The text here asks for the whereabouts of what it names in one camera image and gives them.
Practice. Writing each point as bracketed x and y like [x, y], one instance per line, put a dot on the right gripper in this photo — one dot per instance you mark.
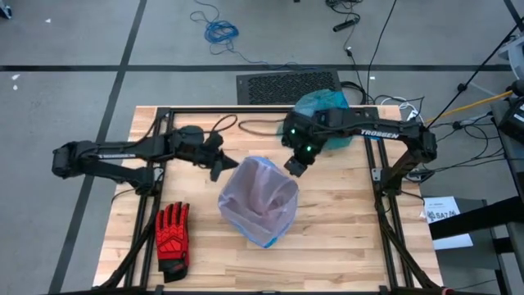
[295, 166]

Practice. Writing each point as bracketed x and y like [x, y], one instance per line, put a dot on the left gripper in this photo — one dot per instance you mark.
[192, 147]

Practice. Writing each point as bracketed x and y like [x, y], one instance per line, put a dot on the pink plastic trash bag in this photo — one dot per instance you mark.
[258, 201]

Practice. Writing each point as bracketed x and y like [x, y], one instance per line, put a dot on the blue plastic trash bag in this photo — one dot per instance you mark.
[319, 100]

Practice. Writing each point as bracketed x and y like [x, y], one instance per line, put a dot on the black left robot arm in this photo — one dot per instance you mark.
[114, 155]

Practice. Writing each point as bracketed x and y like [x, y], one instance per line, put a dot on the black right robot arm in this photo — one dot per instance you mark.
[376, 131]

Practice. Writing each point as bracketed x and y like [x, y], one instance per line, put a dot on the black perforated computer case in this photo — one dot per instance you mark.
[286, 86]

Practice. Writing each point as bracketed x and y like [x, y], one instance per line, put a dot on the red black work glove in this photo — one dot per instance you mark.
[173, 241]

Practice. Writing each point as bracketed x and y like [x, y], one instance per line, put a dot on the white power strip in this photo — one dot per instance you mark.
[410, 114]

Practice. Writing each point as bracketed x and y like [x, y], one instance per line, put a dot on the black power strip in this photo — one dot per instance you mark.
[346, 24]

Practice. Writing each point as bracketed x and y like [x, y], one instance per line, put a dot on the white printed paper sign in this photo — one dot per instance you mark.
[446, 221]

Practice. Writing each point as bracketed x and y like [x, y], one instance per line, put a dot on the black side bench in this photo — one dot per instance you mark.
[475, 217]

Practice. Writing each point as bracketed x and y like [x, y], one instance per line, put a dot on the black box device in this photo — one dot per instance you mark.
[511, 119]

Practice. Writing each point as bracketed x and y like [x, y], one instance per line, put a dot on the white office chair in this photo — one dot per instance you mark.
[516, 53]

